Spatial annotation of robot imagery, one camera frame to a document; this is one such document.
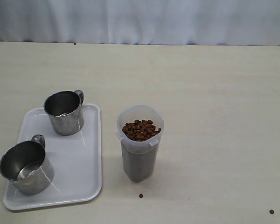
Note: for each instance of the steel mug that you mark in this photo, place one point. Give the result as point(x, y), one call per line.
point(64, 109)
point(27, 167)

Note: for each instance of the clear plastic pitcher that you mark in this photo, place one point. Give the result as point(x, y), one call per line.
point(139, 156)

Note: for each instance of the white plastic tray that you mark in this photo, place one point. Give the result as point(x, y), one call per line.
point(76, 159)

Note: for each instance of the white curtain backdrop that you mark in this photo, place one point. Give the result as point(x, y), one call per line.
point(145, 22)

